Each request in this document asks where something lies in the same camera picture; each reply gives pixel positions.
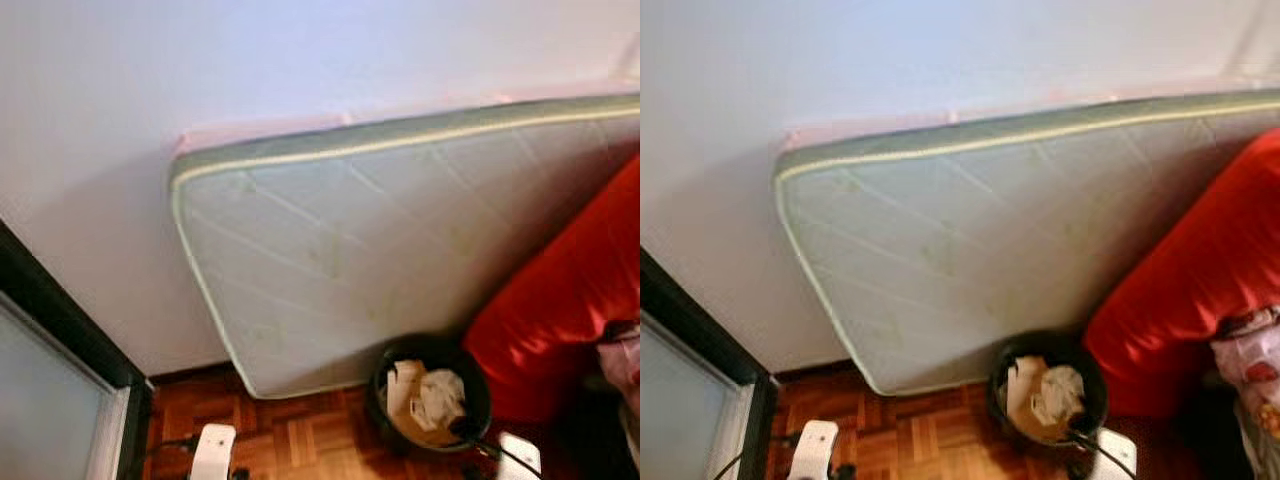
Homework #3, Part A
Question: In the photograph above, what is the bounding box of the red cushion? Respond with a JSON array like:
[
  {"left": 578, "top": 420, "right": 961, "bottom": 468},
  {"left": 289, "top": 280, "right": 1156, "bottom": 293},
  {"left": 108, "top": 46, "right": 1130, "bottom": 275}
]
[
  {"left": 1083, "top": 128, "right": 1280, "bottom": 419},
  {"left": 463, "top": 155, "right": 641, "bottom": 426}
]

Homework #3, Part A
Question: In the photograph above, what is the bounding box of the frosted glass door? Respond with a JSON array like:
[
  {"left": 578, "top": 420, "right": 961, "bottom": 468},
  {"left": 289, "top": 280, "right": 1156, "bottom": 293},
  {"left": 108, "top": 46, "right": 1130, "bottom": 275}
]
[
  {"left": 640, "top": 312, "right": 756, "bottom": 480},
  {"left": 0, "top": 290, "right": 131, "bottom": 480}
]

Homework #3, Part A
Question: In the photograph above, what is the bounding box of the crumpled white paper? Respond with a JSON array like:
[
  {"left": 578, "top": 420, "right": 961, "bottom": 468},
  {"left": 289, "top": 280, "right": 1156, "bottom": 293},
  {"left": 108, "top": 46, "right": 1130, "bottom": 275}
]
[
  {"left": 415, "top": 370, "right": 469, "bottom": 431},
  {"left": 1035, "top": 365, "right": 1086, "bottom": 426}
]

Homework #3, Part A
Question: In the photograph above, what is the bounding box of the white carton piece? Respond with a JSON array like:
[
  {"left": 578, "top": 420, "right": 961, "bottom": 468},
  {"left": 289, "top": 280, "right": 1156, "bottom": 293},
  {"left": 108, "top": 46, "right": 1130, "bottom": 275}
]
[
  {"left": 1008, "top": 356, "right": 1046, "bottom": 416},
  {"left": 388, "top": 360, "right": 426, "bottom": 421}
]

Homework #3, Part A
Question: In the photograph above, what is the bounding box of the brown cardboard piece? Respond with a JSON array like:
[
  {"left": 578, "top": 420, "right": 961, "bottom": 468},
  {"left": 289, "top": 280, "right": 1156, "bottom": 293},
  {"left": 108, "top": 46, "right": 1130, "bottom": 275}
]
[
  {"left": 390, "top": 405, "right": 461, "bottom": 448},
  {"left": 1010, "top": 400, "right": 1076, "bottom": 444}
]

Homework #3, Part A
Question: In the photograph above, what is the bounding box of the black waste bin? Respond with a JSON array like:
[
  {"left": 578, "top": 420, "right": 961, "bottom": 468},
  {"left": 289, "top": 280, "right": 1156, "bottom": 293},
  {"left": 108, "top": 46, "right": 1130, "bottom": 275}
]
[
  {"left": 365, "top": 335, "right": 493, "bottom": 456},
  {"left": 985, "top": 330, "right": 1109, "bottom": 451}
]

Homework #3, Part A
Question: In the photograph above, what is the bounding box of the black door frame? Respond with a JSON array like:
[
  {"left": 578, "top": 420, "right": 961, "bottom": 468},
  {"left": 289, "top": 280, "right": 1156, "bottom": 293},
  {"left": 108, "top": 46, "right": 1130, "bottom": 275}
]
[
  {"left": 0, "top": 220, "right": 153, "bottom": 480},
  {"left": 640, "top": 250, "right": 779, "bottom": 480}
]

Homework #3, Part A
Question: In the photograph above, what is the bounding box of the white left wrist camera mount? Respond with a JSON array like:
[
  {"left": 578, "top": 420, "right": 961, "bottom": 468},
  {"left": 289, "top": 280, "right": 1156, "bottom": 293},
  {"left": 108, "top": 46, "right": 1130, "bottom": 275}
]
[
  {"left": 788, "top": 420, "right": 839, "bottom": 480},
  {"left": 190, "top": 424, "right": 237, "bottom": 480}
]

